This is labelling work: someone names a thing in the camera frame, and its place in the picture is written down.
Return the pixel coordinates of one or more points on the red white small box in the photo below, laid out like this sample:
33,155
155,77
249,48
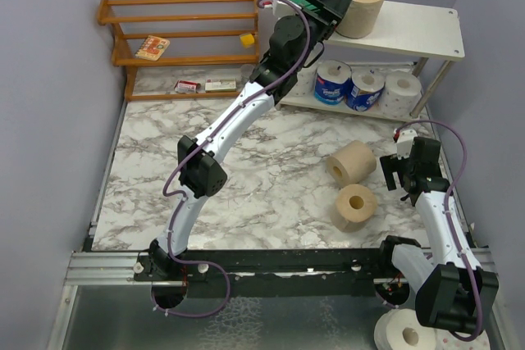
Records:
186,87

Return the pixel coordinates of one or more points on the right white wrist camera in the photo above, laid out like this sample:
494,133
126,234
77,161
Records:
404,142

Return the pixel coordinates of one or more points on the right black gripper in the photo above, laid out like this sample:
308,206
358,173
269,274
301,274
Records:
391,165

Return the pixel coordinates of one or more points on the pink dotted paper roll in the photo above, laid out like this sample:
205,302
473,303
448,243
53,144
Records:
401,93

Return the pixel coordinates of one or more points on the orange wooden rack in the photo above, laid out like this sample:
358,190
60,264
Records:
202,33

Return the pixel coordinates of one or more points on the white green flat box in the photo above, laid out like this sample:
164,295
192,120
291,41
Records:
216,85

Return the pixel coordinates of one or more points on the blue roll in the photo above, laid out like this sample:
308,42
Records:
332,81
366,86

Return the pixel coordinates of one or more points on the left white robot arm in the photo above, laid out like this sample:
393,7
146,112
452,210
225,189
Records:
199,170

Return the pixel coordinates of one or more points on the yellow cube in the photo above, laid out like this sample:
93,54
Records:
247,40

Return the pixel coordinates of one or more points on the white two-tier shelf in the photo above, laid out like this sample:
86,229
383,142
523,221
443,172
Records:
414,30

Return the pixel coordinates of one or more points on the grey small cup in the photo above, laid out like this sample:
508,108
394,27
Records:
246,70

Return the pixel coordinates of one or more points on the white plain paper roll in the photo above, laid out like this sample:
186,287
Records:
305,82

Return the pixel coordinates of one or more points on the white roll below table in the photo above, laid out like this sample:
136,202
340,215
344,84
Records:
400,329

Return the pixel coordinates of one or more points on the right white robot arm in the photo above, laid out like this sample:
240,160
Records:
452,291

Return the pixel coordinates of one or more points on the small picture book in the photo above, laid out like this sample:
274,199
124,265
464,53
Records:
152,48

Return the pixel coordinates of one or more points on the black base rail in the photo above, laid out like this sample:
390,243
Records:
361,272

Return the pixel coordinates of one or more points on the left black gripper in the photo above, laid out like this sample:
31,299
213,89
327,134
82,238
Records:
333,9

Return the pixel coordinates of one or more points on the pink dotted roll below table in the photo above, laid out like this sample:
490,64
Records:
446,341

